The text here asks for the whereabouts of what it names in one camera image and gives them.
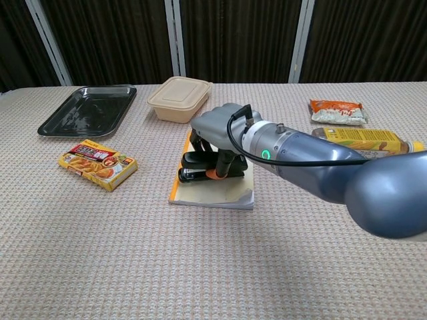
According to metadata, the silver partition post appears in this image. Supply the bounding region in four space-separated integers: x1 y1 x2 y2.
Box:
164 0 187 77
25 0 73 87
288 0 316 84

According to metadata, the orange white snack packet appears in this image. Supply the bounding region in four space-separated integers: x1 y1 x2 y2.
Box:
308 98 370 127

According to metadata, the white notebook orange spine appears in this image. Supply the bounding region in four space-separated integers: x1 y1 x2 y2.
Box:
168 130 256 211

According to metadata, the beige lidded lunch box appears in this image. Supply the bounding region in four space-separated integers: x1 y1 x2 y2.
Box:
146 75 214 125

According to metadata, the dark metal tray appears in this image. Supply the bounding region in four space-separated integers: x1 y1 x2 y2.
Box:
37 84 138 139

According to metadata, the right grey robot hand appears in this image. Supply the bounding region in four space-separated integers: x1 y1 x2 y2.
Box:
190 103 258 179

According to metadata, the black partition panel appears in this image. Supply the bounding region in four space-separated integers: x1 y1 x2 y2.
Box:
300 0 427 83
0 0 65 93
39 0 175 87
179 0 304 84

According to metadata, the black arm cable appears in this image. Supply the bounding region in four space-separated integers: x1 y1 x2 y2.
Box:
227 103 372 166

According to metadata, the yellow label tea bottle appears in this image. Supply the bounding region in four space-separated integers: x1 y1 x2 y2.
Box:
311 127 426 160

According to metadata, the yellow curry roux box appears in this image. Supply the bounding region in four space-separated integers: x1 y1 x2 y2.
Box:
57 139 139 193

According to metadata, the beige woven tablecloth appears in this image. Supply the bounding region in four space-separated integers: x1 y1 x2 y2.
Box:
0 80 427 320

